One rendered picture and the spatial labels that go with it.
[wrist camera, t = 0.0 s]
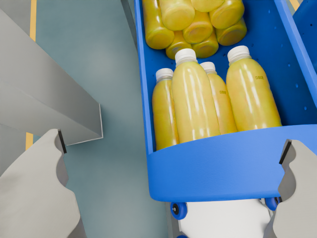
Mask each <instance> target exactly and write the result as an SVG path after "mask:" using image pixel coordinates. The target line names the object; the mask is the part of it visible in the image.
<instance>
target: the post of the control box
mask: <svg viewBox="0 0 317 238"><path fill-rule="evenodd" d="M121 3H122V6H123V9H124V12H125V16H126V19H127V22H128V25H129V28H130V31H131V34H132V37H133V41H134V44H135V46H136V49H137V51H138V46H137V34H136V27H135V24H134V20H133V16H132V13H131V9H130V6H129V2H128V0H121ZM137 53H138V52H137Z"/></svg>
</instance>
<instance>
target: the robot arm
mask: <svg viewBox="0 0 317 238"><path fill-rule="evenodd" d="M65 153H67V151H66V148H65V144H64V140H63V137H62V133H61V130H60V129H51V130H49V131H48V132H47V133H46V134H44V135H43V136H42V137H41V138H40V139H39V140H37V141H36V142H35V143H34V144H33V145H32V146H31V147H29V148H28V149H27V150H26V151H25V152H24V153H23V154H22V155H20V156H19V157H18V158H17V159H16V160H15V161H14V162H13V163H12V164H11V165H10V166H9V167H8V168H7V169H6V171H5V172H4V173H3V174H2V176H1V177H0V238H87V236H86V233H85V229H84V226H83V221H82V218H81V215H80V211H79V208H78V204H77V201H76V197H75V194H74V192H73V191H71V190H69V189H67V188H65V186H66V184H67V181H68V174H67V170H66V167H65V163H64V160H63V157H64V154H65ZM279 164H281V165H282V168H283V170H284V172H285V174H284V176H283V178H282V181H281V183H280V185H279V187H278V192H279V194H280V196H281V199H282V202H281V203H279V204H278V206H277V208H276V210H275V212H274V214H273V216H272V218H271V220H270V222H269V224H268V225H267V227H266V229H265V232H264V235H263V238H317V156H316V155H315V154H314V153H313V152H312V151H311V150H310V149H308V148H307V147H306V146H305V145H304V144H303V143H302V142H301V141H298V140H290V139H286V141H285V144H284V147H283V150H282V154H281V157H280V161H279Z"/></svg>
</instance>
